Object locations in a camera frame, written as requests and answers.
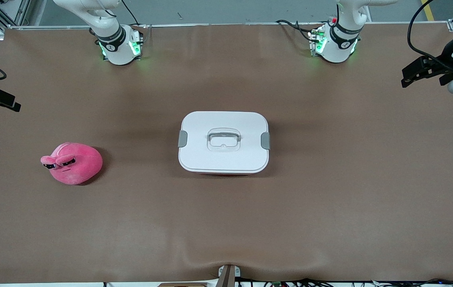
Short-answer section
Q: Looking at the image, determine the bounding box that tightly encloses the pink plastic box base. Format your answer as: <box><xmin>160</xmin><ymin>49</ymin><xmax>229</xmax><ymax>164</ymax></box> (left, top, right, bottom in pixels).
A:
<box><xmin>188</xmin><ymin>171</ymin><xmax>257</xmax><ymax>176</ymax></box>

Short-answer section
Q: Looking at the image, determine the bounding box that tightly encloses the pink plush toy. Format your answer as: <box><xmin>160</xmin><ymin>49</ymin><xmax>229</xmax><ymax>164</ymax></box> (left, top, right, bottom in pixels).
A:
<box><xmin>41</xmin><ymin>142</ymin><xmax>103</xmax><ymax>185</ymax></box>

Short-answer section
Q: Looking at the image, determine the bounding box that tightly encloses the brown table mat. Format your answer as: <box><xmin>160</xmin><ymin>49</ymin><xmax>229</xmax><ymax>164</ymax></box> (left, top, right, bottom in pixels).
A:
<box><xmin>0</xmin><ymin>22</ymin><xmax>453</xmax><ymax>284</ymax></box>

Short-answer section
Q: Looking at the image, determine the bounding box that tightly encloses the black right base cable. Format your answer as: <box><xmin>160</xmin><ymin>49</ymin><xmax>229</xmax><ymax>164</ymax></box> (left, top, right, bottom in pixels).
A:
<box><xmin>121</xmin><ymin>0</ymin><xmax>141</xmax><ymax>27</ymax></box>

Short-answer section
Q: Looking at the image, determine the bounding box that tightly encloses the black base cable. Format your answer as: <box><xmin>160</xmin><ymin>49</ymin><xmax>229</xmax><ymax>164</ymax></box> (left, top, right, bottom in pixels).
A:
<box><xmin>121</xmin><ymin>0</ymin><xmax>141</xmax><ymax>27</ymax></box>
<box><xmin>276</xmin><ymin>19</ymin><xmax>318</xmax><ymax>42</ymax></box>

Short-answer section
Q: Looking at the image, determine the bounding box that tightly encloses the black left base cable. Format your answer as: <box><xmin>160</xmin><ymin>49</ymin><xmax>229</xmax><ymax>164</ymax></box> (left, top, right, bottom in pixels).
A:
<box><xmin>276</xmin><ymin>19</ymin><xmax>318</xmax><ymax>42</ymax></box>

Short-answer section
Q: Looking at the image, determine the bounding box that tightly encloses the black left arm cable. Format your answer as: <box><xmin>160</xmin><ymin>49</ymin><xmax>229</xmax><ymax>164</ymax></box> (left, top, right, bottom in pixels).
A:
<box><xmin>407</xmin><ymin>0</ymin><xmax>450</xmax><ymax>61</ymax></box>

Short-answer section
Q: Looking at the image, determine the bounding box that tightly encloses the white box lid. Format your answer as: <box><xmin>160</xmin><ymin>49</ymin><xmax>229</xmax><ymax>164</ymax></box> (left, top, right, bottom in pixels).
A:
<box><xmin>178</xmin><ymin>111</ymin><xmax>270</xmax><ymax>174</ymax></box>

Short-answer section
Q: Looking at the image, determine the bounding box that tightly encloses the camera stand post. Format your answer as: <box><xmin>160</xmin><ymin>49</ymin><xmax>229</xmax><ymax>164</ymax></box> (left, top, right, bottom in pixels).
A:
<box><xmin>218</xmin><ymin>264</ymin><xmax>241</xmax><ymax>287</ymax></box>

